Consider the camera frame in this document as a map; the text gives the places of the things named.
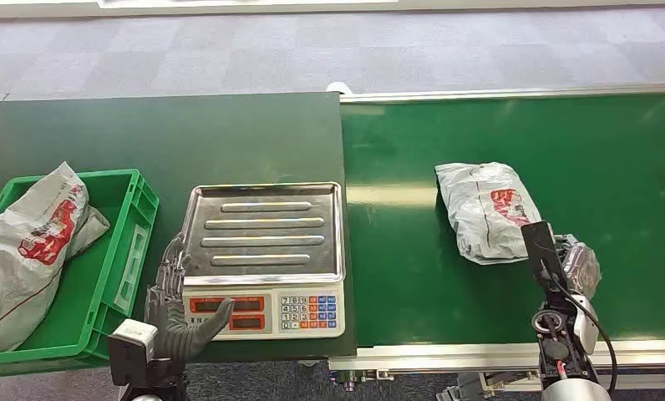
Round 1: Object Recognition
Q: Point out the green plastic crate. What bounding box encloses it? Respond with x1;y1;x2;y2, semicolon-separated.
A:
0;168;160;370

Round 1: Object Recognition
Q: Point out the green conveyor belt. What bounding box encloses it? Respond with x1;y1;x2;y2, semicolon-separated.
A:
340;92;665;349

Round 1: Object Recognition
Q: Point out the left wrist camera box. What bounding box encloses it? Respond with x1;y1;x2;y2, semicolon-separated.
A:
107;319;160;388

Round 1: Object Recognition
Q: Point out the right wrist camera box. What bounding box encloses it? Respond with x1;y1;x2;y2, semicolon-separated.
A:
520;221;570;292

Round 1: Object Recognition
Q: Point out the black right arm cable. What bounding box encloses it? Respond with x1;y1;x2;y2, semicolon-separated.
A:
540;260;619;395

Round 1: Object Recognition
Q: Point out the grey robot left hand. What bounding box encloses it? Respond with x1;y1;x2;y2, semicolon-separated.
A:
144;234;236;364

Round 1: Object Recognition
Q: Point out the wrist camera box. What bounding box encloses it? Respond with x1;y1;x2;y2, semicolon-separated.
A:
107;319;160;388
520;221;570;292

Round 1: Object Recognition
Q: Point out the grey package red print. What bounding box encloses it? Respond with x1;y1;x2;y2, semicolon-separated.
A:
434;161;543;266
0;161;112;355

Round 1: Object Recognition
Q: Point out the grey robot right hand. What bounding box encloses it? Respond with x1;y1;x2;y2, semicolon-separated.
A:
553;233;602;301

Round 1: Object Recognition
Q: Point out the silver conveyor frame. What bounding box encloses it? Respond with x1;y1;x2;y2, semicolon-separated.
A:
327;83;665;401

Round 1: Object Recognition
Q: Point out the electronic scale steel tray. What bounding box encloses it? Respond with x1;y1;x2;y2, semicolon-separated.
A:
180;181;348;342

